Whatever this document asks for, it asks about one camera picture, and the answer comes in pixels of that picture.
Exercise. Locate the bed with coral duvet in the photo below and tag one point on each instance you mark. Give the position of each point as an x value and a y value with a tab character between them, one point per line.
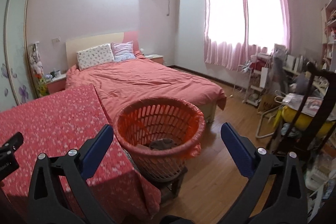
119	84

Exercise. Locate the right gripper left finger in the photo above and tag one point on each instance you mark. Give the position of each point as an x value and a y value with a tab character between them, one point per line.
47	200

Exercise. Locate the pink right nightstand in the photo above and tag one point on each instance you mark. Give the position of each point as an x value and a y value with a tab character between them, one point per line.
156	58

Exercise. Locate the cluttered desk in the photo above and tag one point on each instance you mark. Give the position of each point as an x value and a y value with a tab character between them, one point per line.
319	86

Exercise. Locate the orange plastic laundry basket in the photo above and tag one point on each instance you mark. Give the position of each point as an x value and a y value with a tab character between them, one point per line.
143	121

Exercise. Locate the plush toy column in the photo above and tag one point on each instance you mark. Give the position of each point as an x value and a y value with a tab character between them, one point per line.
37	71

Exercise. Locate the cardboard box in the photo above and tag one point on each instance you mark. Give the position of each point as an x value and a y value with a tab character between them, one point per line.
267	103

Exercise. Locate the dark wooden chair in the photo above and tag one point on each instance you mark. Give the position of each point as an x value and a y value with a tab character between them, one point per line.
287	137

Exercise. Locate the wall power socket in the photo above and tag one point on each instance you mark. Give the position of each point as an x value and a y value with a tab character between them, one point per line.
56	40

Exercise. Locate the white floral pillow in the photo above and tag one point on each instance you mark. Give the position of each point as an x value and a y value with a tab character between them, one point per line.
97	55

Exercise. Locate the yellow bag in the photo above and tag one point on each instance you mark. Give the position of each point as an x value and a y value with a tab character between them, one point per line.
304	120

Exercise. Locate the red floral tablecloth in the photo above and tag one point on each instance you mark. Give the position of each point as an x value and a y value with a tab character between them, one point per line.
60	122

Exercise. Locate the grey sock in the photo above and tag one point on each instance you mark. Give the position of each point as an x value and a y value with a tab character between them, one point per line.
162	144

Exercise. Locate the white wire rack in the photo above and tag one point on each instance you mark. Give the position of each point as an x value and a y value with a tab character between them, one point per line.
247	84

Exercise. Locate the pink striped pillow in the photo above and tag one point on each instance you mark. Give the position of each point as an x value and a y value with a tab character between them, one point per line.
123	51

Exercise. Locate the sliding wardrobe with flowers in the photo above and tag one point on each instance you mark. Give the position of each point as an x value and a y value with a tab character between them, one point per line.
16	82

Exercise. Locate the white bookshelf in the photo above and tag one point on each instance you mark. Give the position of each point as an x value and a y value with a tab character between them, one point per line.
328	36

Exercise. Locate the pink window curtain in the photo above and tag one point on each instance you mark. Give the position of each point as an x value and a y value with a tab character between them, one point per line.
234	30

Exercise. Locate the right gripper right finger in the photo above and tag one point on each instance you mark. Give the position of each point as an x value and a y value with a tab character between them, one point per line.
286	201

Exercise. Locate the pink left nightstand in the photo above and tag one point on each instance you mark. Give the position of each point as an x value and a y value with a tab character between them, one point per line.
57	84

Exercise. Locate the pink nightstand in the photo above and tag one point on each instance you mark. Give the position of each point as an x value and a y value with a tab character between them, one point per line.
57	84
156	58

